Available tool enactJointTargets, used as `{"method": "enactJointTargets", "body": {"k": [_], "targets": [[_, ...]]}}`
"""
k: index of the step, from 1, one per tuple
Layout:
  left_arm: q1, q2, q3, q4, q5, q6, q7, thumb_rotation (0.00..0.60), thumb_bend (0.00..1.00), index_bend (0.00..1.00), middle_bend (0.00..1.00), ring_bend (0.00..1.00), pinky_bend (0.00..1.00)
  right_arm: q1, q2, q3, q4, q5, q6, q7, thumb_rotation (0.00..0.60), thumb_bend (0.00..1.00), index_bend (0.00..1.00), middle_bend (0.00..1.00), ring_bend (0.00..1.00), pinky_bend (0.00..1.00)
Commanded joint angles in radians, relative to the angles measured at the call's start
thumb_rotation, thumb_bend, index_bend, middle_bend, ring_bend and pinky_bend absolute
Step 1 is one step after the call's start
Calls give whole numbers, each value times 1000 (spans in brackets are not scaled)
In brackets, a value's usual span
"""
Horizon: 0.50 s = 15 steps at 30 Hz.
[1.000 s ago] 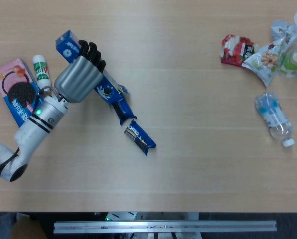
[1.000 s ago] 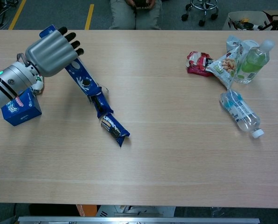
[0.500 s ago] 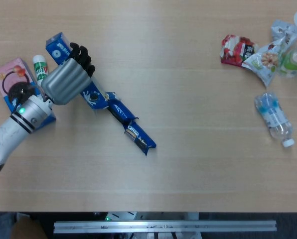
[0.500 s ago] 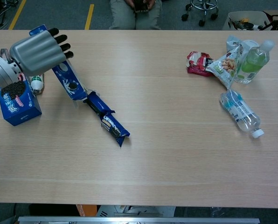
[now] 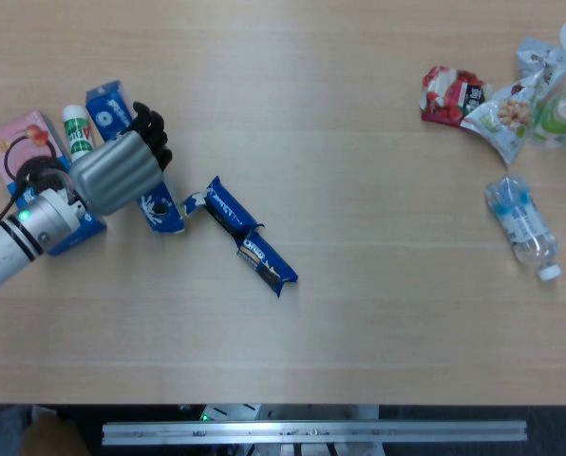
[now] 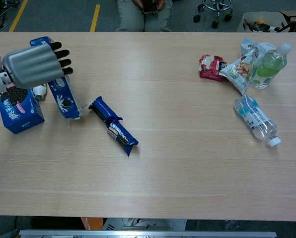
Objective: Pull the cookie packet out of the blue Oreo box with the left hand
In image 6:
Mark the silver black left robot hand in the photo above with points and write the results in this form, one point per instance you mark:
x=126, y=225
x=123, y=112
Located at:
x=33, y=65

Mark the blue Oreo cookie packet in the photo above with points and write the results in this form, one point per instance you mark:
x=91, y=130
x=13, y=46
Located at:
x=64, y=99

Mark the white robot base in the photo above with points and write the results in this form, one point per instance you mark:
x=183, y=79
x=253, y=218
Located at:
x=143, y=224

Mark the pink box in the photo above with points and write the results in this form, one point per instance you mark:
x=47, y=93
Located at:
x=21, y=116

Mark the green white gum bottle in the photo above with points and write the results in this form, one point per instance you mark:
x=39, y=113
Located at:
x=40, y=93

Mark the seated person in khaki trousers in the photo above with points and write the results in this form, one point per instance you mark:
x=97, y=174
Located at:
x=133, y=19

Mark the dark phone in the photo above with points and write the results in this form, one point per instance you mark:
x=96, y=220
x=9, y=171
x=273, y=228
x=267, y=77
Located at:
x=150, y=7

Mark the orange panel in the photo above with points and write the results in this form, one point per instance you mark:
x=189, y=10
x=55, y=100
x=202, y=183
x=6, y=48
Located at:
x=87, y=223

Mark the red snack bag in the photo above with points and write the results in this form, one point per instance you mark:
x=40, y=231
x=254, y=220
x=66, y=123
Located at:
x=210, y=65

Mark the chrome stool base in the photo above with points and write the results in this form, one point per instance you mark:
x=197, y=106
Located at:
x=216, y=7

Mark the white green nut bag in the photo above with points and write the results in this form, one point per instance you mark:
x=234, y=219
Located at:
x=238, y=73

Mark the clear plastic cup wrapper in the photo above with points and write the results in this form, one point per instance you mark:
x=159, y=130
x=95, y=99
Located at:
x=247, y=45

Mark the white storage bin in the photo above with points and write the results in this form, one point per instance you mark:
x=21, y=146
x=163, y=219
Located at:
x=247, y=21

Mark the clear water bottle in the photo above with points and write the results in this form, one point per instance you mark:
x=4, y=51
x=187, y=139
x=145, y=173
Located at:
x=256, y=119

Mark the green drink bottle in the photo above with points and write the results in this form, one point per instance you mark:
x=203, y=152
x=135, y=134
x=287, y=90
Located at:
x=268, y=65

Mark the black tripod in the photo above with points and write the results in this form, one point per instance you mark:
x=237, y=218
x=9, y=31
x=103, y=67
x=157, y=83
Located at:
x=295, y=19

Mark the aluminium rail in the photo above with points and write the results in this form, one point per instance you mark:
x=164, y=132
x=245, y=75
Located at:
x=148, y=234

